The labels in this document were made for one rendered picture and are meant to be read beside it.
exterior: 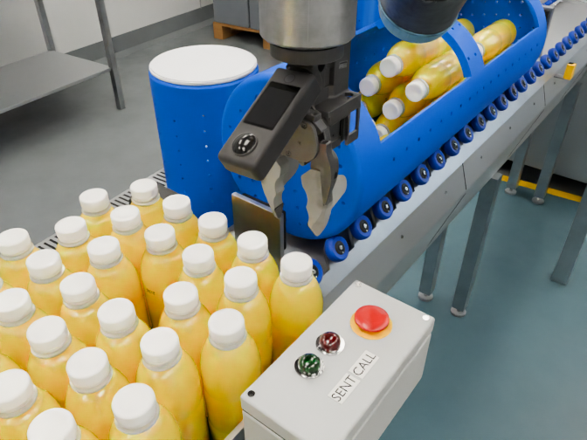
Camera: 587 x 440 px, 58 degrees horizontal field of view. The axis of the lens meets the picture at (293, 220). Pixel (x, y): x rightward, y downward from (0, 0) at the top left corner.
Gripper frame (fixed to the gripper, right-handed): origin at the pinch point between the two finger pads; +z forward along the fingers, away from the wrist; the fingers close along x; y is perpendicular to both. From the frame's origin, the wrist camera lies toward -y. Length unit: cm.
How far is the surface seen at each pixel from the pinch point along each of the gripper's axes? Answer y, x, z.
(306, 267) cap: 0.0, -1.9, 6.1
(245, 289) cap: -7.0, 1.6, 6.5
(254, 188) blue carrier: 18.5, 22.7, 13.8
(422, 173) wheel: 49, 5, 19
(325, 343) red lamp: -9.3, -11.1, 4.8
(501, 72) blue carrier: 75, 2, 5
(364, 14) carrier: 146, 78, 20
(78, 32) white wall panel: 193, 360, 89
